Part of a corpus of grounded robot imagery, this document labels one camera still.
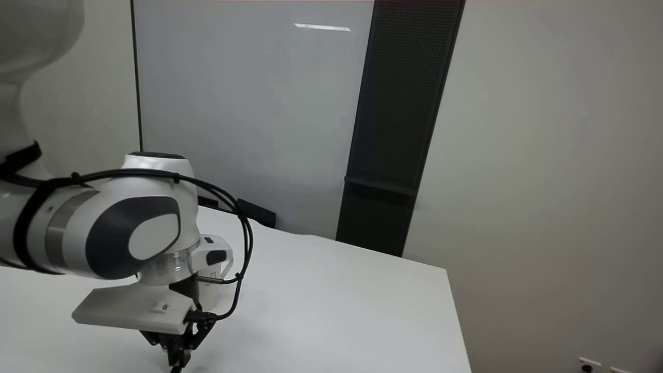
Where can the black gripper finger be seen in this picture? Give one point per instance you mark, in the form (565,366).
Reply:
(156,338)
(179,352)

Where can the dark vertical wall panel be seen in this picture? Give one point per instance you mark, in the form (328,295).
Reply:
(408,52)

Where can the black box behind table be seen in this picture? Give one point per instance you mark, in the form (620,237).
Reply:
(260,214)

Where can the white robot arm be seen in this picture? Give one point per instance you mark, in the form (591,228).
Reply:
(133,228)

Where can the white wall socket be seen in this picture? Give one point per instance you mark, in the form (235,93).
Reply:
(588,366)

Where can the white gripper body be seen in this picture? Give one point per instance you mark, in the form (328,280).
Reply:
(136,307)

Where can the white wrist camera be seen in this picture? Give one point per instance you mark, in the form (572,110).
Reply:
(211,258)

